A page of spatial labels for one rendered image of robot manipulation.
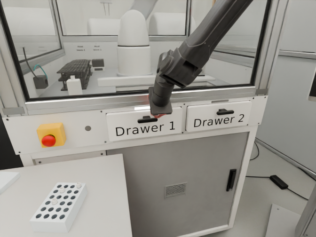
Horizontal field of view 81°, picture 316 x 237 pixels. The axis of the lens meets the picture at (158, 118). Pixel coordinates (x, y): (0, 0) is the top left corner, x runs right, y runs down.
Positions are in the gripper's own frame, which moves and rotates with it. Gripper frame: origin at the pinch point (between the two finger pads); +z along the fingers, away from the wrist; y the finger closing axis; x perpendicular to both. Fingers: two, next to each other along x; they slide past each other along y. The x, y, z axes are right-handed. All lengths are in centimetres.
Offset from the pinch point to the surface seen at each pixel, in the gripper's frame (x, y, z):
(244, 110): -39.1, 0.4, 4.8
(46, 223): 31.7, -30.4, -6.9
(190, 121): -14.5, -1.9, 6.4
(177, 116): -8.7, -0.2, 4.2
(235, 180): -46, -25, 41
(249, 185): -90, -27, 98
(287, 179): -129, -27, 97
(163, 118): -3.3, -0.5, 4.3
